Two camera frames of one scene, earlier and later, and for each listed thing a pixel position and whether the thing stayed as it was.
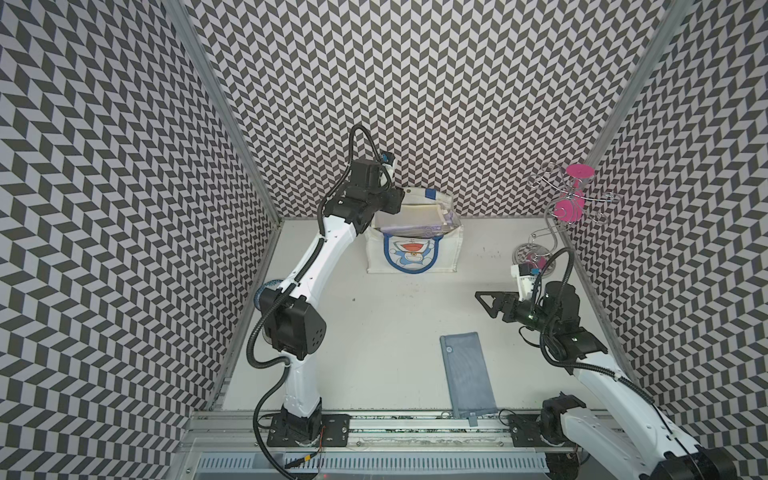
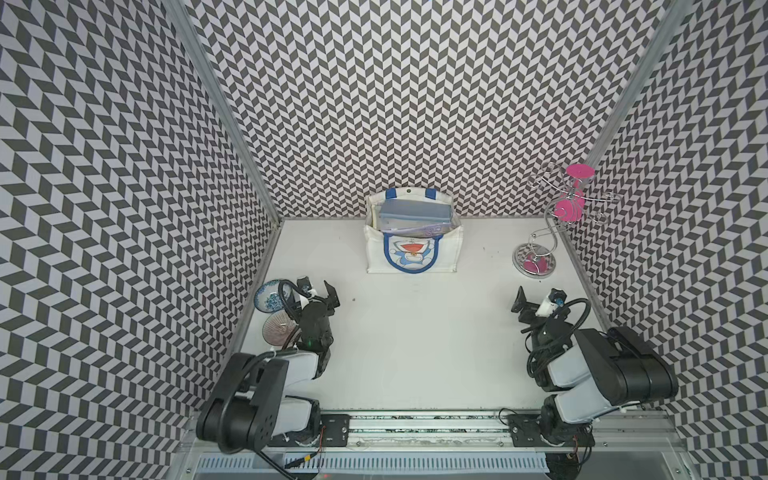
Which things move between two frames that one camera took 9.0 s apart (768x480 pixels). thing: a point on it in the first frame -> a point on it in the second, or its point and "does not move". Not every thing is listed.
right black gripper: [500, 297] -> [520, 300]
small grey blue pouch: [470, 386] -> [415, 216]
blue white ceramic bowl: [272, 285] does not move
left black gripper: [396, 199] -> [331, 293]
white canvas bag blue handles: [424, 237] does not move
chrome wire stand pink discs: [573, 203] does not move
